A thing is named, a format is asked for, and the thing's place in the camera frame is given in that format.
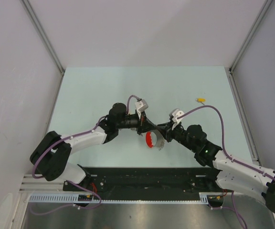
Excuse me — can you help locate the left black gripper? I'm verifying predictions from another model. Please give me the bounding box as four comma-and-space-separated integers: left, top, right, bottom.
116, 110, 156, 135

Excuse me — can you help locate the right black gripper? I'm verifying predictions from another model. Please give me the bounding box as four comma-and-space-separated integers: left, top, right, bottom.
156, 121, 197, 152

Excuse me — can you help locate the red handled metal key holder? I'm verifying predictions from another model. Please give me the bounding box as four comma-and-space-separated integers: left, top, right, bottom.
145, 130, 165, 150

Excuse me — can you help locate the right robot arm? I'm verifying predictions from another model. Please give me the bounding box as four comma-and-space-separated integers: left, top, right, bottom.
157, 123, 275, 213

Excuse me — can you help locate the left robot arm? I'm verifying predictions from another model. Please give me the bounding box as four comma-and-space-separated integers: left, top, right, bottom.
30, 99, 156, 191

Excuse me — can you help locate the yellow capped key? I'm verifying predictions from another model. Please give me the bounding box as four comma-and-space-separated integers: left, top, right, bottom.
195, 98, 206, 105

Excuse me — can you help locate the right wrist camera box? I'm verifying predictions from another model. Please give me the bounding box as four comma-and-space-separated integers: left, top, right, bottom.
169, 108, 184, 130

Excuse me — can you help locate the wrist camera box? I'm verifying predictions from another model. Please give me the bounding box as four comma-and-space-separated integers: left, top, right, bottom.
169, 108, 184, 130
135, 99, 148, 119

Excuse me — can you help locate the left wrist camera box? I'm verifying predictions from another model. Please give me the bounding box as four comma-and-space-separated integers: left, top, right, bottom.
135, 99, 148, 119

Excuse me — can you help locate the white slotted cable duct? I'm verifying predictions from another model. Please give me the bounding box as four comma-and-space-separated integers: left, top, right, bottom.
29, 193, 208, 205

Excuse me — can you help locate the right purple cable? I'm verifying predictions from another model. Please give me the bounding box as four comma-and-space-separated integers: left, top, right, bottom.
175, 105, 275, 229

